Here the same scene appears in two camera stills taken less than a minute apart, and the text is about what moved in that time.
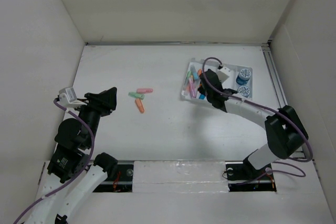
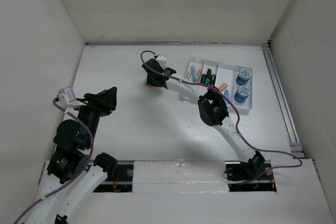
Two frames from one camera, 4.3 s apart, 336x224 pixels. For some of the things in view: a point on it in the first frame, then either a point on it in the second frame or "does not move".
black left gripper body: (94, 110) does not move
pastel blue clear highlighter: (195, 73) does not move
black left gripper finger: (109, 96) does not move
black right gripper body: (201, 89) → (150, 81)
